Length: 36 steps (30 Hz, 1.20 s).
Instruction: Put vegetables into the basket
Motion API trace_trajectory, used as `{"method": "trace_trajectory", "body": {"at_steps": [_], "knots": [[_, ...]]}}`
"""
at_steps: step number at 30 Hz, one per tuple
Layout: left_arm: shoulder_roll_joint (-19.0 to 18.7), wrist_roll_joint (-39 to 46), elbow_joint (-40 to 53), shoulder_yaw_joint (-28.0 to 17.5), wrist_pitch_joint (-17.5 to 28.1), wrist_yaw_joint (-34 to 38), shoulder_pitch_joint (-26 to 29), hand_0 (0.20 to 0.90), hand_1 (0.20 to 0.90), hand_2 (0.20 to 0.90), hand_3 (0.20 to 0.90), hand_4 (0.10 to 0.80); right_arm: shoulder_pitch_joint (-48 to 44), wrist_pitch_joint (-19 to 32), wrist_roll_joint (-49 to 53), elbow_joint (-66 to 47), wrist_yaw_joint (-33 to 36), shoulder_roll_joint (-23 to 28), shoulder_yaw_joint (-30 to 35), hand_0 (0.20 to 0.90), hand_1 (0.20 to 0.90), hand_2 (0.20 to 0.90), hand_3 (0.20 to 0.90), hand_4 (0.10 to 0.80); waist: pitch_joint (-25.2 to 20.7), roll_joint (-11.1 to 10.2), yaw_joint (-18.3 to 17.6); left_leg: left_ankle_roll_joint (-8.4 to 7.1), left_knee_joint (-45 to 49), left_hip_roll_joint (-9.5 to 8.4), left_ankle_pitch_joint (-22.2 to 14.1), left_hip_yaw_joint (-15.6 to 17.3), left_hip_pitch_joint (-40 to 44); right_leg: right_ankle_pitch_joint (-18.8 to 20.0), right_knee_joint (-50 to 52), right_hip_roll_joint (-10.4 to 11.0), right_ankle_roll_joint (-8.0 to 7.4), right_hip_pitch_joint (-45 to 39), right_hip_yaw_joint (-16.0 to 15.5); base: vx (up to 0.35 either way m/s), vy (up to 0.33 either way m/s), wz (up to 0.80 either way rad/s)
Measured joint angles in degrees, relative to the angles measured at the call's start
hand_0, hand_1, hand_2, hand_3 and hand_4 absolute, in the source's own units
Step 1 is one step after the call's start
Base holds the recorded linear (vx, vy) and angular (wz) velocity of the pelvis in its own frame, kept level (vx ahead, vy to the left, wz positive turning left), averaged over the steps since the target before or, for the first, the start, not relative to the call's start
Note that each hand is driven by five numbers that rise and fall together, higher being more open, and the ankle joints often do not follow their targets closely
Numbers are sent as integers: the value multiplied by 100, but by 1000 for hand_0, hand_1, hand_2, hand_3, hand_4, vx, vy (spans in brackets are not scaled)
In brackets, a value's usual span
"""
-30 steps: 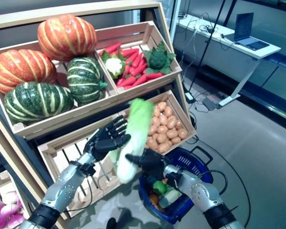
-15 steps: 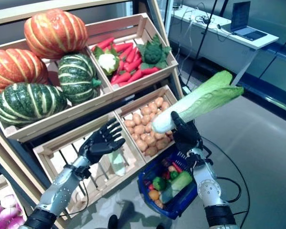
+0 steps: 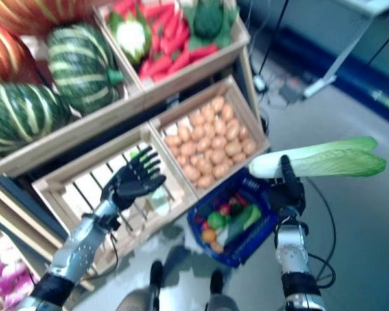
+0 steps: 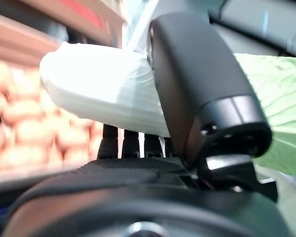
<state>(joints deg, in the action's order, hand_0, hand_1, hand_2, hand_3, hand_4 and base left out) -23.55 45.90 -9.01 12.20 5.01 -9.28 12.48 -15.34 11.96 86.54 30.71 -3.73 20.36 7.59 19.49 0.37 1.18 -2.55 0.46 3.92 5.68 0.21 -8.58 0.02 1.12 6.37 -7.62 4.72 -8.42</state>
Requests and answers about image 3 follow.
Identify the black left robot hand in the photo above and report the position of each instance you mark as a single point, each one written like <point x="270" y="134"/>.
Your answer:
<point x="133" y="184"/>

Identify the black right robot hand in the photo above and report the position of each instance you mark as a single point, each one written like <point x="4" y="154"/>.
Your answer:
<point x="288" y="191"/>

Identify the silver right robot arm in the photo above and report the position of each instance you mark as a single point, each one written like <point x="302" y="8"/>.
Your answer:
<point x="291" y="246"/>

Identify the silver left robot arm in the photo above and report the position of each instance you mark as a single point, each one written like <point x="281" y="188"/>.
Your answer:
<point x="81" y="239"/>

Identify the blue plastic shopping basket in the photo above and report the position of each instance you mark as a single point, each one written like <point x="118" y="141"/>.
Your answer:
<point x="240" y="259"/>

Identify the red toy chili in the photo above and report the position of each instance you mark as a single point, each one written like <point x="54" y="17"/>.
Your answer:
<point x="241" y="199"/>

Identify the wooden slatted cabbage crate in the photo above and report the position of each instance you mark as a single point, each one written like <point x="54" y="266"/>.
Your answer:
<point x="84" y="155"/>

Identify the brown toy potato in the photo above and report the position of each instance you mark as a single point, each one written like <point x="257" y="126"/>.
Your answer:
<point x="238" y="157"/>
<point x="192" y="172"/>
<point x="249" y="146"/>
<point x="219" y="170"/>
<point x="205" y="181"/>
<point x="218" y="104"/>

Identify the red toy bell pepper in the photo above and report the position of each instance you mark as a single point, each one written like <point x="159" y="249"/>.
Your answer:
<point x="225" y="210"/>

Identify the wooden pumpkin crate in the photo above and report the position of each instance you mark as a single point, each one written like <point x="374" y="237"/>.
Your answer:
<point x="84" y="136"/>

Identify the green round toy vegetable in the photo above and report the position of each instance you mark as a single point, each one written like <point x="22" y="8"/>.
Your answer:
<point x="217" y="219"/>

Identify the orange toy fruit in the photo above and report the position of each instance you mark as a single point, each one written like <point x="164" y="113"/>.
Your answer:
<point x="209" y="235"/>

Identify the yellow toy corn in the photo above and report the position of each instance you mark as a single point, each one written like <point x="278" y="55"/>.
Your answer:
<point x="217" y="247"/>

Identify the silver left robot leg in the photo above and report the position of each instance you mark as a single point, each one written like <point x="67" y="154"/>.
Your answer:
<point x="155" y="275"/>

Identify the silver robot leg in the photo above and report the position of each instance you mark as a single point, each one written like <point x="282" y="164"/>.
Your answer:
<point x="155" y="275"/>
<point x="217" y="282"/>

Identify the grey power adapter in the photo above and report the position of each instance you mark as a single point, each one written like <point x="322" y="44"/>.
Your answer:
<point x="290" y="92"/>

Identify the wooden potato crate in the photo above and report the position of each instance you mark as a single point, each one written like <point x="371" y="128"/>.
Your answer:
<point x="194" y="102"/>

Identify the white desk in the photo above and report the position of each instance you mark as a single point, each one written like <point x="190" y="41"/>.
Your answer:
<point x="317" y="87"/>

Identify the white power strip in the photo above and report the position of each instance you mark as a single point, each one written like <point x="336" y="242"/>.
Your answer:
<point x="259" y="83"/>

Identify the silver right robot leg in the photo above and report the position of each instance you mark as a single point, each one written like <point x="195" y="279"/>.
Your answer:
<point x="217" y="282"/>

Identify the red toy carrot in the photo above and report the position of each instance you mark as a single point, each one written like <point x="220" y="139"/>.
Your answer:
<point x="155" y="69"/>
<point x="162" y="10"/>
<point x="126" y="6"/>
<point x="204" y="52"/>

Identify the green striped pumpkin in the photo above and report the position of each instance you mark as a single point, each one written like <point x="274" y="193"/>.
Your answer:
<point x="81" y="68"/>
<point x="19" y="116"/>

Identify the wooden onion crate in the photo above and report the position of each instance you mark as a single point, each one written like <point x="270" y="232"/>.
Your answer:
<point x="19" y="259"/>

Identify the wooden carrot crate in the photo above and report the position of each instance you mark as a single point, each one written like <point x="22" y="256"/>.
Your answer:
<point x="207" y="64"/>

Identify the toy white cauliflower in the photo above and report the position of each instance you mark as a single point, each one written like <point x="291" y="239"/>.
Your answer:
<point x="131" y="35"/>

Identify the black tripod stand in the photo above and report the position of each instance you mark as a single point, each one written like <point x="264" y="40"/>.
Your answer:
<point x="274" y="35"/>

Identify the toy green broccoli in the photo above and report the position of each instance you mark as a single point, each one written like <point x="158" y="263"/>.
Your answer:
<point x="209" y="17"/>

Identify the orange striped pumpkin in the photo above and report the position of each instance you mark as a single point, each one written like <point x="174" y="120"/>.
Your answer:
<point x="35" y="13"/>
<point x="3" y="52"/>

